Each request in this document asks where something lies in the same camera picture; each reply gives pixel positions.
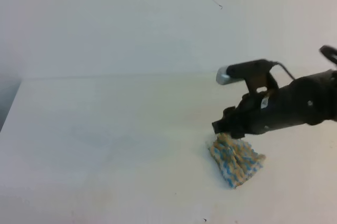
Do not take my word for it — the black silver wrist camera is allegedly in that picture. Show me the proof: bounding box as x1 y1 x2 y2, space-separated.
216 59 279 94

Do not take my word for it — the black camera cable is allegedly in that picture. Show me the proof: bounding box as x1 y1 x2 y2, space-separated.
271 62 296 80

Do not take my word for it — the blue white stained rag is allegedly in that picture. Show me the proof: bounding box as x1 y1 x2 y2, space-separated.
206 133 266 189

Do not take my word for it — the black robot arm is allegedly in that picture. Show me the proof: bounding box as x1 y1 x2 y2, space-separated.
212 59 336 139

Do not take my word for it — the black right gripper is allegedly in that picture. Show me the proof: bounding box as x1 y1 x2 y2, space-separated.
212 75 333 139

